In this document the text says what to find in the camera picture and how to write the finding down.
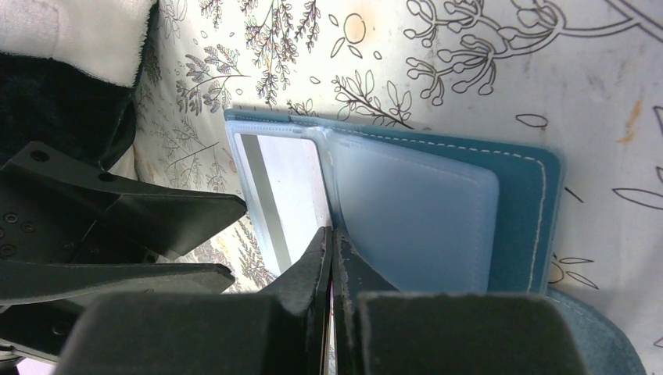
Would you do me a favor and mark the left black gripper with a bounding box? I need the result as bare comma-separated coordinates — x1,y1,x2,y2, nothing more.
1,141,247,363

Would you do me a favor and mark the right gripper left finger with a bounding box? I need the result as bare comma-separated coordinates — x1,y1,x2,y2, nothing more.
56,227,332,374

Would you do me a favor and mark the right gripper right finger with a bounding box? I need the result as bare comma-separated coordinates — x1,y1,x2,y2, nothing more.
332,230,586,374

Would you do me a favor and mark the teal leather card holder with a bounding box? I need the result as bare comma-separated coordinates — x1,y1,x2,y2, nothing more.
224,110,645,374

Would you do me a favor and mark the white striped card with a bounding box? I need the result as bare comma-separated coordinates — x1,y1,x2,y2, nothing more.
234,134,332,275

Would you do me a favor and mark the black white checkered blanket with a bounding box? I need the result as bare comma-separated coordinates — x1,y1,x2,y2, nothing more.
1,1,157,171

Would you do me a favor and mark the floral patterned table mat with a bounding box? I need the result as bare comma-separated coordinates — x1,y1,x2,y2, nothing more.
114,1,662,373

